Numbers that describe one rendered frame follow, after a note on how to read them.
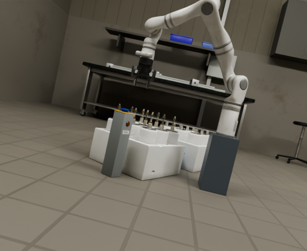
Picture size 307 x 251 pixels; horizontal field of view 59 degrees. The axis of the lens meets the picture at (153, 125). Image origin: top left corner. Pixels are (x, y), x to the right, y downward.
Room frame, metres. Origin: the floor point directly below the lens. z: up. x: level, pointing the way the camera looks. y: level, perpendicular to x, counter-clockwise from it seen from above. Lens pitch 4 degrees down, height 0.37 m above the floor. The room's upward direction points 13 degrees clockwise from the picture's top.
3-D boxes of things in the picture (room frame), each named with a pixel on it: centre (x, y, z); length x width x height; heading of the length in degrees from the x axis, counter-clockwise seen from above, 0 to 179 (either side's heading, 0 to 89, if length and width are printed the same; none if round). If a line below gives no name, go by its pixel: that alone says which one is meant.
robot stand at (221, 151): (1.47, -0.39, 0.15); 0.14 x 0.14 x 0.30; 85
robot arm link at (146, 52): (1.47, 0.12, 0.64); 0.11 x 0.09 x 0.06; 167
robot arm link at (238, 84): (1.47, -0.39, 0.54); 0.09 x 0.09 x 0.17; 31
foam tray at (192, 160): (2.04, -0.26, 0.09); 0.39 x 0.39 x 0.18; 59
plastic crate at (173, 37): (4.46, -0.13, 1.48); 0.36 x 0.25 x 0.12; 85
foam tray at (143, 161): (1.59, 0.05, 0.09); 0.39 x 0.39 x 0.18; 56
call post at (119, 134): (1.30, 0.15, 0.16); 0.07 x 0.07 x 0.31; 56
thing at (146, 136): (1.42, 0.02, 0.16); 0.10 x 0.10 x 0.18
